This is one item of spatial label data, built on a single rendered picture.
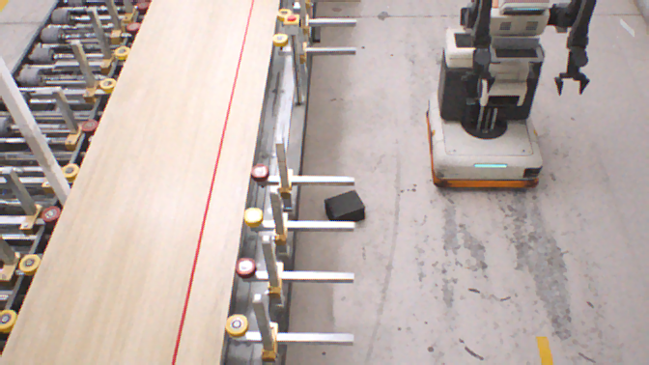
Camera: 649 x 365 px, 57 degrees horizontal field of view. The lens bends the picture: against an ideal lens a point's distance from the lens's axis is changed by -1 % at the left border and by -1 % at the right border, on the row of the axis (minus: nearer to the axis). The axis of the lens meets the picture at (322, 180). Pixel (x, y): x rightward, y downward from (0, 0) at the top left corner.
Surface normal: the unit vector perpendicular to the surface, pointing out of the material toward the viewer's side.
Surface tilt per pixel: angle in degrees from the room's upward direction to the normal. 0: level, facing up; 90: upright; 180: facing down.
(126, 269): 0
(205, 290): 0
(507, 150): 0
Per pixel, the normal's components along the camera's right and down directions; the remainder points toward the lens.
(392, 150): -0.04, -0.67
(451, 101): -0.05, 0.74
